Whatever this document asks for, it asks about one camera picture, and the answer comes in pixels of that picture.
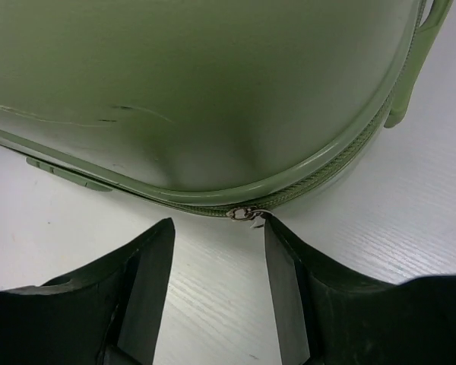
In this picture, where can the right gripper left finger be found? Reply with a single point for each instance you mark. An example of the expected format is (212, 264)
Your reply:
(106, 312)

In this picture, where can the green hard-shell suitcase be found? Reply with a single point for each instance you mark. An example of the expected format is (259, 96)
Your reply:
(216, 108)

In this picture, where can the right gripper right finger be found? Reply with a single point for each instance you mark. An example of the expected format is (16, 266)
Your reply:
(327, 313)

